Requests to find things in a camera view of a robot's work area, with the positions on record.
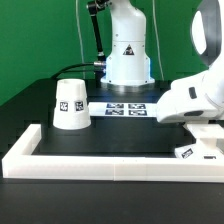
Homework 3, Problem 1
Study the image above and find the white lamp shade hood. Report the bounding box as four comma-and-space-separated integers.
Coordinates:
53, 79, 91, 130

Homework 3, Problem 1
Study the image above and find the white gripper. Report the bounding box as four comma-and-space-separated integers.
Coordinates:
156, 71, 224, 123

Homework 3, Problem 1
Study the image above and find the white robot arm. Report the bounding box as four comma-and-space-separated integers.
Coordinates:
101, 0, 224, 123

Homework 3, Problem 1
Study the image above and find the white lamp base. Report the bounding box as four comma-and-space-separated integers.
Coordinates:
174, 124, 224, 160

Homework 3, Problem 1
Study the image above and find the black cable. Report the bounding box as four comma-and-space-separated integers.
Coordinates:
50, 61, 107, 80

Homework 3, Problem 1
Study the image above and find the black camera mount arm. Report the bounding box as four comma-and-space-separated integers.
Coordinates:
87, 0, 109, 61

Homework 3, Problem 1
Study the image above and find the white U-shaped frame barrier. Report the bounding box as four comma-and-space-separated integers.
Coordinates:
2, 124, 224, 183

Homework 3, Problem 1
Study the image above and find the white thin cable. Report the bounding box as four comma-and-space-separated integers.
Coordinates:
75, 0, 86, 80

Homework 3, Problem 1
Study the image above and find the white marker tag sheet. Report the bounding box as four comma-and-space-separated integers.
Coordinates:
88, 102, 157, 117

